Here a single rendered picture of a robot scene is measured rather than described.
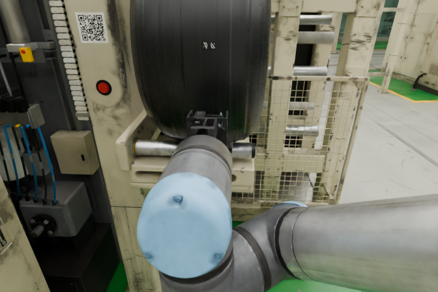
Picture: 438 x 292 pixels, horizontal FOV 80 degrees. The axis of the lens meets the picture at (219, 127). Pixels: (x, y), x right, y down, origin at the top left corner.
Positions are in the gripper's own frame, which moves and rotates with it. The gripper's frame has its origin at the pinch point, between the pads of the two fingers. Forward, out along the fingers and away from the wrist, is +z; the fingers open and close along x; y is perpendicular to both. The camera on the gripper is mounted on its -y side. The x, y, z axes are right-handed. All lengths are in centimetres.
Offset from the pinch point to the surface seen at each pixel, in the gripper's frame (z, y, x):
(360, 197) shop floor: 116, -88, -98
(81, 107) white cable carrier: 18.3, 0.2, 41.5
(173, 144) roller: 11.6, -8.2, 12.1
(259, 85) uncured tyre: -0.5, 10.6, -9.7
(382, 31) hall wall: 1017, 57, -544
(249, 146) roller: 11.6, -8.3, -9.0
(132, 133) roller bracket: 12.1, -5.6, 23.9
